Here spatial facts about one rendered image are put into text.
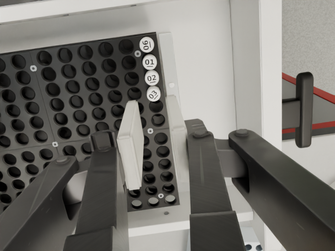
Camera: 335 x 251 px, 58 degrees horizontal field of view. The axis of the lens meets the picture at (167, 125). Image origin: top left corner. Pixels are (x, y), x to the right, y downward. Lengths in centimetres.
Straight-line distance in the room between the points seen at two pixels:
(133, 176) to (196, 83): 21
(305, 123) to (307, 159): 21
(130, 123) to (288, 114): 18
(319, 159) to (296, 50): 82
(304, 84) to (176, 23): 14
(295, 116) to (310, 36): 102
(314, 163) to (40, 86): 41
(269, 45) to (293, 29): 103
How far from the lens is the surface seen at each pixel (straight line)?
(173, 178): 31
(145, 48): 26
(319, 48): 134
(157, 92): 27
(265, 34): 26
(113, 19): 34
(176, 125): 15
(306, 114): 31
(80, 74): 28
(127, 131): 15
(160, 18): 34
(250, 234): 54
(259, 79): 27
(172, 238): 54
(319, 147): 52
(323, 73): 137
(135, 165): 15
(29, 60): 29
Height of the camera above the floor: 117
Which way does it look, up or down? 70 degrees down
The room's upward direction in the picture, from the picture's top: 172 degrees clockwise
